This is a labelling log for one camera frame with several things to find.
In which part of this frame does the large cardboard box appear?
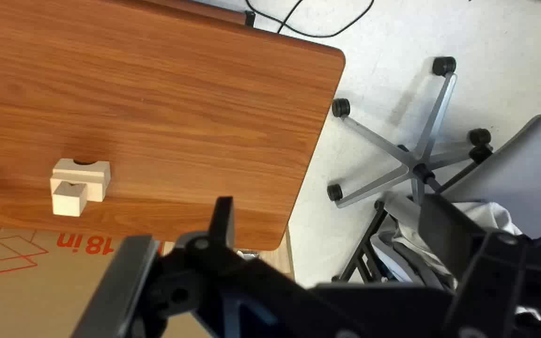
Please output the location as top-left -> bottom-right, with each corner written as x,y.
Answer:
0,228 -> 295,338

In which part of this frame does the small wooden cube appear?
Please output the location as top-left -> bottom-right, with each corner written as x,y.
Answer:
51,181 -> 90,219

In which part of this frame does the office chair base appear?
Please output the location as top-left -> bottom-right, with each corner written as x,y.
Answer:
325,55 -> 541,241

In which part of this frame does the wooden arch block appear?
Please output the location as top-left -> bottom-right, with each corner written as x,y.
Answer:
49,157 -> 113,205

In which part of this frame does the white cloth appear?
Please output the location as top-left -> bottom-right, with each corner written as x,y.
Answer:
370,190 -> 524,290

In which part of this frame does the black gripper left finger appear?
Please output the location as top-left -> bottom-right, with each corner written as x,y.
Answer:
178,196 -> 267,280

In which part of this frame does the black floor cable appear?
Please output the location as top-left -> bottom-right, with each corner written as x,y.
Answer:
242,0 -> 376,40

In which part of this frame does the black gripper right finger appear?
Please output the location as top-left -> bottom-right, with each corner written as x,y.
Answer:
443,232 -> 539,338

